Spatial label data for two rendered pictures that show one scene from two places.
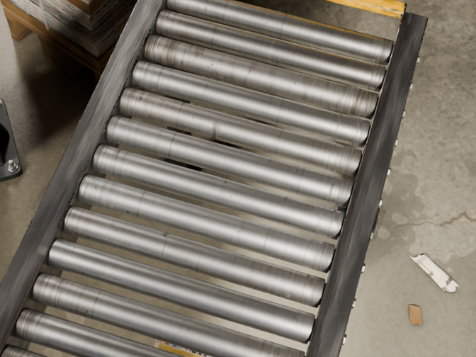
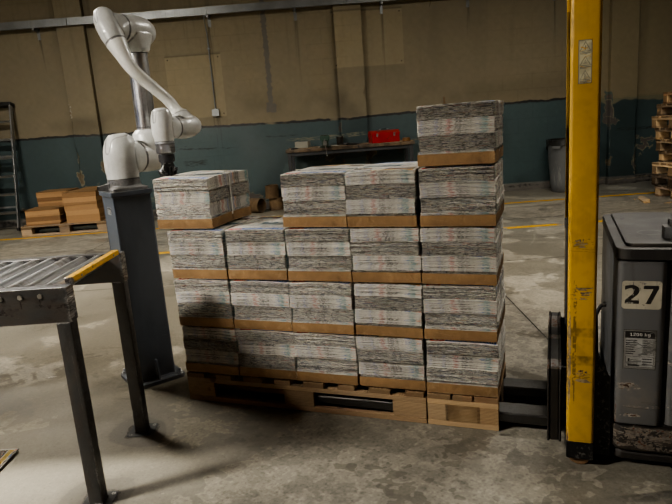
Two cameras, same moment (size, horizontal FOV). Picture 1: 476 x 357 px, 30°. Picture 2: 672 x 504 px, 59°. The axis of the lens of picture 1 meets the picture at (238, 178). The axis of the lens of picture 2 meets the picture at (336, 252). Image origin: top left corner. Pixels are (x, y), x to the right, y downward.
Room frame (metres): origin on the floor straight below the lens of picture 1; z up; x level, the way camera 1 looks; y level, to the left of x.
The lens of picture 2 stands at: (1.51, -2.40, 1.26)
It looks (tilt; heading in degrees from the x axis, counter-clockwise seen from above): 12 degrees down; 75
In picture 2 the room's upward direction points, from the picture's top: 4 degrees counter-clockwise
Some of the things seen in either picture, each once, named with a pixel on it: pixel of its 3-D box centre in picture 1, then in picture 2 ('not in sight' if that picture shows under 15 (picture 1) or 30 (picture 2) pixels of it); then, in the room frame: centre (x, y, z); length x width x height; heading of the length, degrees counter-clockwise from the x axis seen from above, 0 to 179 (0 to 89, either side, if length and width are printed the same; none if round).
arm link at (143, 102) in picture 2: not in sight; (144, 95); (1.43, 0.91, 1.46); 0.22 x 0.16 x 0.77; 45
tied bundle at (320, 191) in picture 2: not in sight; (329, 194); (2.17, 0.14, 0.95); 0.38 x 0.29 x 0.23; 54
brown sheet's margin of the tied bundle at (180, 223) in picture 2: not in sight; (194, 220); (1.58, 0.40, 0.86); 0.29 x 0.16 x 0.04; 145
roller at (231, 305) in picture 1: (180, 290); not in sight; (0.56, 0.09, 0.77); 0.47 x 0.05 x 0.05; 75
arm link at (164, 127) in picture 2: not in sight; (164, 124); (1.51, 0.60, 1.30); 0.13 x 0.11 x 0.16; 45
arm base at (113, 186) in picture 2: not in sight; (120, 184); (1.26, 0.76, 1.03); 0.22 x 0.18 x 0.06; 21
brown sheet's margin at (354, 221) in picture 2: not in sight; (393, 213); (2.39, -0.04, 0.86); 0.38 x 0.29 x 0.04; 54
